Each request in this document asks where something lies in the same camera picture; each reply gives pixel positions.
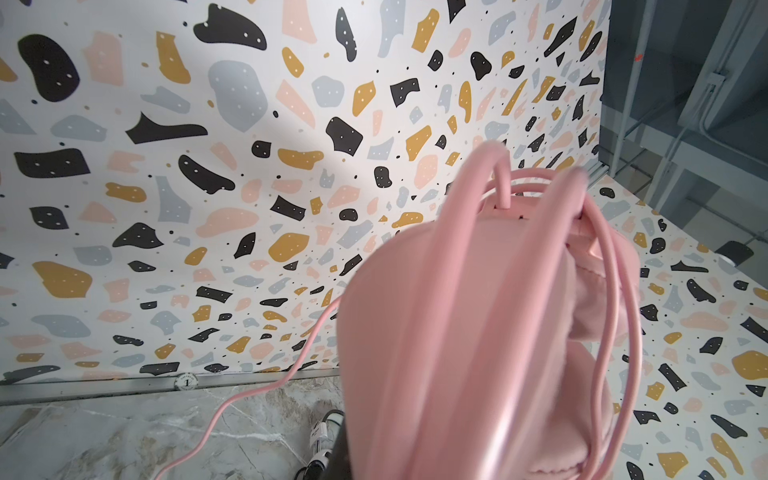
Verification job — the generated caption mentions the pink headphones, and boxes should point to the pink headphones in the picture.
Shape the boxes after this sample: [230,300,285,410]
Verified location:
[325,141,642,479]

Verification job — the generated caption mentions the white black headphones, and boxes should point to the white black headphones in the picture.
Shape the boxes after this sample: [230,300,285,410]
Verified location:
[293,409,345,480]

